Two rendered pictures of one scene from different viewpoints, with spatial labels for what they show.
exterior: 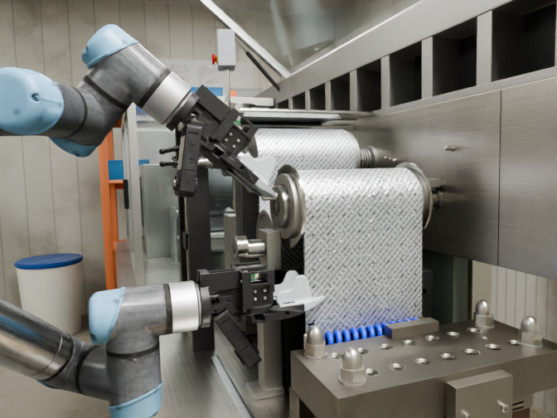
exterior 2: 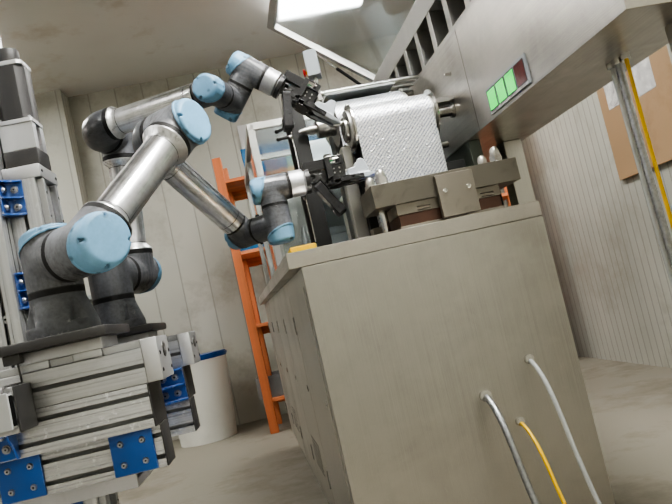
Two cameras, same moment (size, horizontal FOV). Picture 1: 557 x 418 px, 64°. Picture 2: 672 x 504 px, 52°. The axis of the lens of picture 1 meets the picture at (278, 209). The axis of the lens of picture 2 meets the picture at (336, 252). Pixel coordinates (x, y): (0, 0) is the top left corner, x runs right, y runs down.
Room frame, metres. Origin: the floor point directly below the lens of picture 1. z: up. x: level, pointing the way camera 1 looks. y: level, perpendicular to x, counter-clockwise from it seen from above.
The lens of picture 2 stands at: (-1.21, -0.28, 0.75)
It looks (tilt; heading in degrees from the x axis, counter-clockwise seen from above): 4 degrees up; 11
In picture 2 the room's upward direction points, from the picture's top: 13 degrees counter-clockwise
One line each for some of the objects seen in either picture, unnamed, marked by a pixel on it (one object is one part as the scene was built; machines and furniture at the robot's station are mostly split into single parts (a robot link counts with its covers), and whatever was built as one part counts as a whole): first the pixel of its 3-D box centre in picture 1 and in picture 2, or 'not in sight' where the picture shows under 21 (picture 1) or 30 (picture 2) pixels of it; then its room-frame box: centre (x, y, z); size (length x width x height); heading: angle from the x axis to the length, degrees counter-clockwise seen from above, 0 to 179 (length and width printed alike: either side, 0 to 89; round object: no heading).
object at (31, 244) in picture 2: not in sight; (52, 258); (0.12, 0.59, 0.98); 0.13 x 0.12 x 0.14; 66
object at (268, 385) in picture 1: (261, 313); (349, 199); (0.81, 0.04, 1.05); 0.06 x 0.05 x 0.31; 110
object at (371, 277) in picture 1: (365, 283); (405, 161); (0.77, -0.15, 1.11); 0.23 x 0.01 x 0.18; 110
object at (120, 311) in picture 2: not in sight; (116, 314); (0.60, 0.73, 0.87); 0.15 x 0.15 x 0.10
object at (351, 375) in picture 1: (351, 364); (380, 177); (0.58, -0.09, 1.05); 0.04 x 0.04 x 0.04
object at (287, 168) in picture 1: (288, 206); (350, 129); (0.79, -0.02, 1.25); 0.15 x 0.01 x 0.15; 20
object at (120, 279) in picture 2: not in sight; (110, 274); (0.61, 0.73, 0.98); 0.13 x 0.12 x 0.14; 175
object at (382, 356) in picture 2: not in sight; (370, 377); (1.69, 0.26, 0.43); 2.52 x 0.64 x 0.86; 20
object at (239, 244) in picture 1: (239, 246); not in sight; (0.79, 0.07, 1.18); 0.04 x 0.02 x 0.04; 20
